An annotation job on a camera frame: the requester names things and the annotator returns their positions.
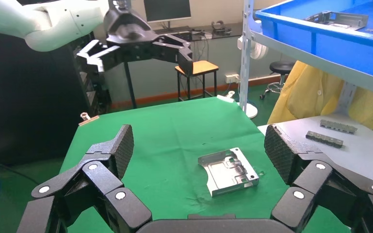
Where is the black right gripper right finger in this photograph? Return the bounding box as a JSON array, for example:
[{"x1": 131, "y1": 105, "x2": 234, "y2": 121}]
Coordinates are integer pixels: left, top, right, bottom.
[{"x1": 264, "y1": 124, "x2": 373, "y2": 233}]

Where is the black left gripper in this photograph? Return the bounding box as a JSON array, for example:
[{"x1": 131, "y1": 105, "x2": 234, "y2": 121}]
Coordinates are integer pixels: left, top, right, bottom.
[{"x1": 76, "y1": 8, "x2": 195, "y2": 77}]

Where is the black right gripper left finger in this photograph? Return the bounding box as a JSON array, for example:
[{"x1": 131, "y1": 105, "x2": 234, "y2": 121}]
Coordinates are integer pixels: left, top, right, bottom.
[{"x1": 16, "y1": 124, "x2": 152, "y2": 233}]

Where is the silver sheet metal bracket part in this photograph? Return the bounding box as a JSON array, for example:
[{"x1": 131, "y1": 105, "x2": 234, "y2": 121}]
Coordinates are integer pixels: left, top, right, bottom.
[
  {"x1": 197, "y1": 147, "x2": 260, "y2": 198},
  {"x1": 305, "y1": 11, "x2": 370, "y2": 31}
]

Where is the grey metal connector strip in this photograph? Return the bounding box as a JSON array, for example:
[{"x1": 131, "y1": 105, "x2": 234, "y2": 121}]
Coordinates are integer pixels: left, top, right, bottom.
[
  {"x1": 306, "y1": 131, "x2": 344, "y2": 149},
  {"x1": 320, "y1": 119, "x2": 358, "y2": 135}
]

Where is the black computer monitor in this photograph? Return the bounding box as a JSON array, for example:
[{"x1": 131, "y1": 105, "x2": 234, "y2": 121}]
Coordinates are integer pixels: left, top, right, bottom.
[{"x1": 143, "y1": 0, "x2": 193, "y2": 23}]

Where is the black drawer rack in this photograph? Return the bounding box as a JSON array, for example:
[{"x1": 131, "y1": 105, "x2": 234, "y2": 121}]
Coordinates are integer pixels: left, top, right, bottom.
[{"x1": 70, "y1": 45, "x2": 112, "y2": 115}]

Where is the wooden seat black stool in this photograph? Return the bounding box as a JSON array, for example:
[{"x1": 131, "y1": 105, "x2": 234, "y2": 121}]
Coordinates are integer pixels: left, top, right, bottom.
[{"x1": 175, "y1": 60, "x2": 220, "y2": 101}]

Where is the green table cloth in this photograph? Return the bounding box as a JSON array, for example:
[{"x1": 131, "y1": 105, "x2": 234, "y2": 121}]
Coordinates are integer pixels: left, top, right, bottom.
[{"x1": 59, "y1": 96, "x2": 351, "y2": 233}]

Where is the black headset device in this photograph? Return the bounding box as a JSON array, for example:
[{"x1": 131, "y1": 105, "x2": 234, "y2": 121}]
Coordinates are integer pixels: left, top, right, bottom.
[{"x1": 211, "y1": 20, "x2": 232, "y2": 35}]

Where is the yellow protective cover cloth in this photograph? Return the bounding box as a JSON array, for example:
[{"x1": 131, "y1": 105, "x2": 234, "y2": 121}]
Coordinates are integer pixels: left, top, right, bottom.
[{"x1": 267, "y1": 60, "x2": 373, "y2": 130}]

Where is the black desk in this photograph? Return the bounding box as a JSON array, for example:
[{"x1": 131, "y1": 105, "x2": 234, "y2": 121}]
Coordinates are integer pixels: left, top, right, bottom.
[{"x1": 122, "y1": 22, "x2": 243, "y2": 109}]

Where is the black partition panel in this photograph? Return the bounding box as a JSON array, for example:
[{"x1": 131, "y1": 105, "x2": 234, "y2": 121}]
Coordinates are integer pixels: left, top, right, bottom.
[{"x1": 0, "y1": 29, "x2": 92, "y2": 168}]

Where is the white metal shelf rack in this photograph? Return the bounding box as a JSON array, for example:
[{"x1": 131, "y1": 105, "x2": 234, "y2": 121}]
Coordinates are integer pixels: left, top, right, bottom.
[{"x1": 239, "y1": 0, "x2": 373, "y2": 117}]

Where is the white round base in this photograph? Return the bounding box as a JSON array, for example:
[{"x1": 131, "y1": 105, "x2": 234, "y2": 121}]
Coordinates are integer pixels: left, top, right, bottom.
[{"x1": 237, "y1": 34, "x2": 270, "y2": 119}]

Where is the black swivel stool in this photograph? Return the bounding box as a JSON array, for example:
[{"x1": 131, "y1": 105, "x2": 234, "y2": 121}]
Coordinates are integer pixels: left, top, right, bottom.
[{"x1": 260, "y1": 61, "x2": 296, "y2": 100}]

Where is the blue plastic bin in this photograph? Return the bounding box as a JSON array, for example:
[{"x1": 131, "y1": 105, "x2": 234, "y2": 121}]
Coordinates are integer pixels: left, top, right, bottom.
[{"x1": 254, "y1": 0, "x2": 373, "y2": 83}]

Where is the black floor cable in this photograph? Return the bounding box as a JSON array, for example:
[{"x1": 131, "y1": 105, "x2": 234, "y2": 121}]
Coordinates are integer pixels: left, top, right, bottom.
[{"x1": 0, "y1": 157, "x2": 39, "y2": 187}]

